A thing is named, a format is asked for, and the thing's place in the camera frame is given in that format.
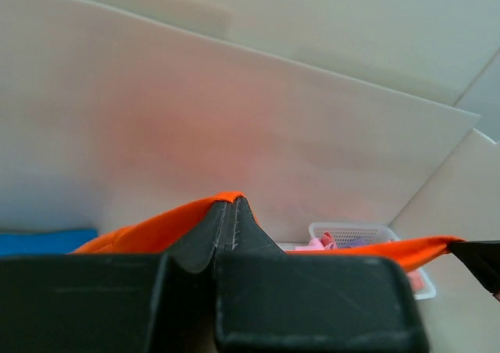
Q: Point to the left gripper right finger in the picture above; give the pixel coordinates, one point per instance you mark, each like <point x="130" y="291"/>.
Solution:
<point x="271" y="301"/>

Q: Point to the folded blue t-shirt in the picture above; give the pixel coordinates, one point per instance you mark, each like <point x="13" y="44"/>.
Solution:
<point x="55" y="242"/>

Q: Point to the light pink t-shirt in basket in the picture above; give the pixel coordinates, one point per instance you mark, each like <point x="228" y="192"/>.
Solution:
<point x="416" y="281"/>

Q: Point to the white plastic basket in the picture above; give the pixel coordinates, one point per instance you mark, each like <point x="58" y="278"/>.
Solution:
<point x="376" y="233"/>

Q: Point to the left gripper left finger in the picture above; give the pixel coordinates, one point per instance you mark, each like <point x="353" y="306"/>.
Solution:
<point x="160" y="302"/>

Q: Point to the lavender t-shirt in basket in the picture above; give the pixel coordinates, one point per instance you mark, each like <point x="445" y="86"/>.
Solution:
<point x="356" y="243"/>

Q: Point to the orange t-shirt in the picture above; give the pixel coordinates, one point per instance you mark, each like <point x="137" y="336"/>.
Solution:
<point x="162" y="231"/>

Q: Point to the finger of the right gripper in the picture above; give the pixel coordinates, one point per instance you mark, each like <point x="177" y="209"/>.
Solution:
<point x="481" y="258"/>

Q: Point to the pink t-shirt over basket edge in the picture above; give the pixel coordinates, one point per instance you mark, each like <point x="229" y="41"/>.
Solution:
<point x="323" y="243"/>

